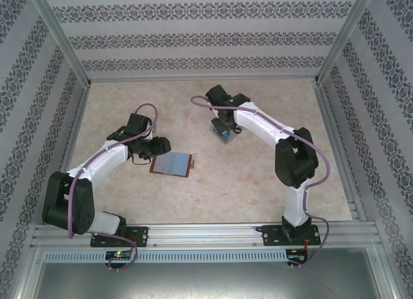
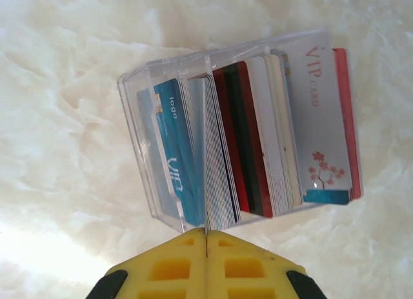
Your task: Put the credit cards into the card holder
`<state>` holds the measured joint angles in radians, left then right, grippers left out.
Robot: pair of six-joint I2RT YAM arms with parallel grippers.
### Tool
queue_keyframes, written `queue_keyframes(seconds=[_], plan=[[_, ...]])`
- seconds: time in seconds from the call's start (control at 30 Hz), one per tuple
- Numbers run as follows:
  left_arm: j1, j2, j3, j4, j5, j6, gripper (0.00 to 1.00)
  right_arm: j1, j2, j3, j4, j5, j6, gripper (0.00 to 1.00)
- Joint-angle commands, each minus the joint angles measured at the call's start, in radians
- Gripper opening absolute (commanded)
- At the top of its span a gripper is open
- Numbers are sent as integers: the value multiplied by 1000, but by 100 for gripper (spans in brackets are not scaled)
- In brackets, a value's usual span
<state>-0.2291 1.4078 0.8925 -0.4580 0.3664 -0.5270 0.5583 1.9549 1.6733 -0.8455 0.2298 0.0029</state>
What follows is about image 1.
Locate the grey metal sheet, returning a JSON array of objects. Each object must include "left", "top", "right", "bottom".
[{"left": 12, "top": 262, "right": 401, "bottom": 299}]

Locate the right small circuit board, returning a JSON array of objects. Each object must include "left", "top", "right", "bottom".
[{"left": 288, "top": 249, "right": 309, "bottom": 264}]

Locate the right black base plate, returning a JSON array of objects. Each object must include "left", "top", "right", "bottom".
[{"left": 261, "top": 224, "right": 322, "bottom": 247}]

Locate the slotted grey cable duct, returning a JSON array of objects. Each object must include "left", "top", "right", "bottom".
[{"left": 43, "top": 249, "right": 288, "bottom": 263}]

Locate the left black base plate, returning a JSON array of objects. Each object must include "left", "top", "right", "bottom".
[{"left": 90, "top": 226, "right": 150, "bottom": 248}]

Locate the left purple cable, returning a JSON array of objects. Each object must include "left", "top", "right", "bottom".
[{"left": 67, "top": 103, "right": 159, "bottom": 271}]

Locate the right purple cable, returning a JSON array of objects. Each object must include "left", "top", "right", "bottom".
[{"left": 190, "top": 95, "right": 332, "bottom": 267}]

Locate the aluminium frame post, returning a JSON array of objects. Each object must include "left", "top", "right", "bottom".
[
  {"left": 27, "top": 0, "right": 93, "bottom": 88},
  {"left": 314, "top": 0, "right": 381, "bottom": 87}
]

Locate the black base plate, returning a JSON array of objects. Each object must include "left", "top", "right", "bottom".
[
  {"left": 90, "top": 226, "right": 150, "bottom": 248},
  {"left": 261, "top": 224, "right": 322, "bottom": 247}
]

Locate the aluminium mounting rail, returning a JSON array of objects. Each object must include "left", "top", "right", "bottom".
[{"left": 30, "top": 222, "right": 387, "bottom": 248}]

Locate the small circuit board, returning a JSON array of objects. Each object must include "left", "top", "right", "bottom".
[
  {"left": 105, "top": 251, "right": 133, "bottom": 260},
  {"left": 288, "top": 249, "right": 309, "bottom": 264}
]

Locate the purple cable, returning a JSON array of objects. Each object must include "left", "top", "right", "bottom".
[
  {"left": 67, "top": 103, "right": 159, "bottom": 271},
  {"left": 190, "top": 95, "right": 332, "bottom": 267}
]

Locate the aluminium side rail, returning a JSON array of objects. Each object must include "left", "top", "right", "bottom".
[
  {"left": 314, "top": 82, "right": 368, "bottom": 222},
  {"left": 45, "top": 84, "right": 93, "bottom": 225}
]

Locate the left small circuit board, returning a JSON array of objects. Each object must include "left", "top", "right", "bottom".
[{"left": 105, "top": 251, "right": 133, "bottom": 260}]

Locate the brown leather card holder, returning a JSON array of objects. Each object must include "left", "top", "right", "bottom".
[{"left": 150, "top": 152, "right": 196, "bottom": 178}]

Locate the clear plastic card box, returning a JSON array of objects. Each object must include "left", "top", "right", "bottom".
[{"left": 208, "top": 118, "right": 239, "bottom": 146}]

